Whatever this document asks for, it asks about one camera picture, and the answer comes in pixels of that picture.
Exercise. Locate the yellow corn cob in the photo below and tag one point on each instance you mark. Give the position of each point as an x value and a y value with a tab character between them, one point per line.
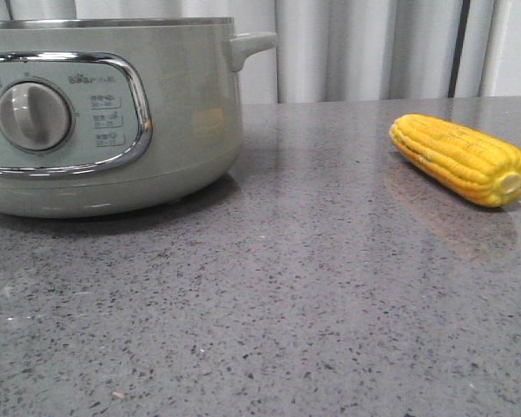
480	168

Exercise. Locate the light green electric cooking pot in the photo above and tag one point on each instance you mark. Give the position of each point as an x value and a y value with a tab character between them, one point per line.
105	116

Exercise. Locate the white pleated curtain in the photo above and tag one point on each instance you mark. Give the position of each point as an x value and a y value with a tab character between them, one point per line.
346	50

